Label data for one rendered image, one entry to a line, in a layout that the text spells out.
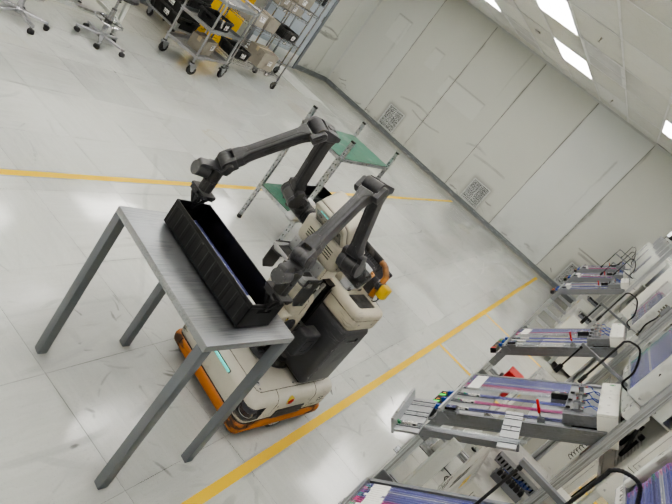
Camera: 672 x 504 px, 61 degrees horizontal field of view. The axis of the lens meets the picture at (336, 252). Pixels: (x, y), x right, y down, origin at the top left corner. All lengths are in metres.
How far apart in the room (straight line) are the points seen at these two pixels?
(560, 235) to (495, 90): 3.03
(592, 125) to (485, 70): 2.26
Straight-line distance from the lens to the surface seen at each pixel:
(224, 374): 2.83
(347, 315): 2.75
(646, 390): 2.58
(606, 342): 4.08
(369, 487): 2.05
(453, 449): 2.54
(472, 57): 12.06
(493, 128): 11.69
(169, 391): 2.06
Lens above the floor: 1.92
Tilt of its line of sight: 21 degrees down
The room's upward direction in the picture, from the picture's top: 39 degrees clockwise
